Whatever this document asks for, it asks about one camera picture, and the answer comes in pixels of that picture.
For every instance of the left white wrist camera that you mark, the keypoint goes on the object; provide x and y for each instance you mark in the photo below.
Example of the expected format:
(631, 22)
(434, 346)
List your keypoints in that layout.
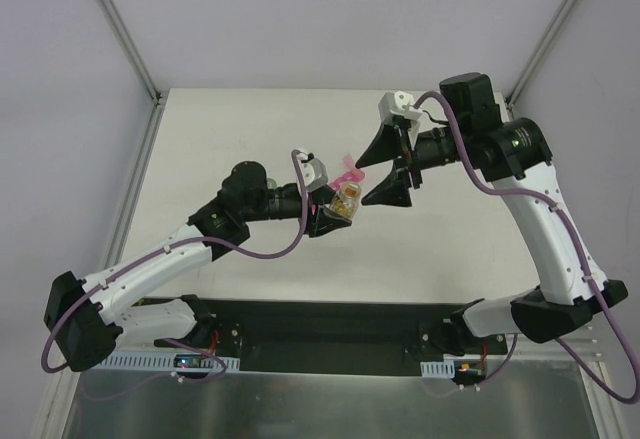
(310, 171)

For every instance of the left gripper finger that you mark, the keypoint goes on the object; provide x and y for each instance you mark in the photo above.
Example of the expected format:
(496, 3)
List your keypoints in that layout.
(323, 196)
(324, 221)

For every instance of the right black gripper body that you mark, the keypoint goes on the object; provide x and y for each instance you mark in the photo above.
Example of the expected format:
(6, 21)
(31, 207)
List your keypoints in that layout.
(409, 154)

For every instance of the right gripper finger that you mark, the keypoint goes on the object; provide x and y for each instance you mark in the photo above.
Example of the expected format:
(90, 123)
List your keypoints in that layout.
(389, 143)
(393, 191)

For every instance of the left white cable duct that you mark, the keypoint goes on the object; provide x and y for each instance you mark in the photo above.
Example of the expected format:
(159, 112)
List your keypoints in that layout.
(155, 361)

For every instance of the clear bottle with yellow pills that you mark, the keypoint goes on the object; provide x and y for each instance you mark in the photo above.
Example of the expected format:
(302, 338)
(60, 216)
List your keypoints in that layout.
(343, 206)

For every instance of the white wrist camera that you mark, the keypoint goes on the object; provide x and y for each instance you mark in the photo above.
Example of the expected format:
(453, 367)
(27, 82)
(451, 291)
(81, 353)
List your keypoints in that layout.
(310, 171)
(398, 104)

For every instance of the aluminium frame post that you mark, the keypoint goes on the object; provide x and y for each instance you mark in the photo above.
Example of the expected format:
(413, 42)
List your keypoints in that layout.
(131, 52)
(542, 48)

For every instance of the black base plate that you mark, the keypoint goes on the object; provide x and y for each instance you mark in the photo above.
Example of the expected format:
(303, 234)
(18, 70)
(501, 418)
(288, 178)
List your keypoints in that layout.
(301, 337)

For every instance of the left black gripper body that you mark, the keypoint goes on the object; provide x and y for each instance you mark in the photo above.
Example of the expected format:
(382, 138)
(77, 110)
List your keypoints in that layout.
(311, 209)

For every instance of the right aluminium frame post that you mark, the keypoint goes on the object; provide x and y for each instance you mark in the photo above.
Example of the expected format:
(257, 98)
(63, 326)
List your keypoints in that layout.
(542, 48)

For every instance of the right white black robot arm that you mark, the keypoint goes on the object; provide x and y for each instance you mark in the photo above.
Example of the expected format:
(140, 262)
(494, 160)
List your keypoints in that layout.
(462, 122)

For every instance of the right white cable duct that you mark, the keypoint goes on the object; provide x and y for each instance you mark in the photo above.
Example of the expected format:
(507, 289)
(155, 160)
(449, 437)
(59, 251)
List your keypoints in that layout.
(444, 369)

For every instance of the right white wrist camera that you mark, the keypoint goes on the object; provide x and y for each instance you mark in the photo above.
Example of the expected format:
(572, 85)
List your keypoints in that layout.
(398, 104)

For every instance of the pink weekly pill organizer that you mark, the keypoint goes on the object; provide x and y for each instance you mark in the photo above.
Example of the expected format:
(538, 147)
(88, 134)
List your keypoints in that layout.
(350, 174)

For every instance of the left aluminium frame post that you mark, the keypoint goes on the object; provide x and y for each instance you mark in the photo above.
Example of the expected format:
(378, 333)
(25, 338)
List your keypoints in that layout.
(131, 52)

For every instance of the white cable duct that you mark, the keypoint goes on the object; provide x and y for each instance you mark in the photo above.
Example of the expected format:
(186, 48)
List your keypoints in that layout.
(444, 369)
(155, 361)

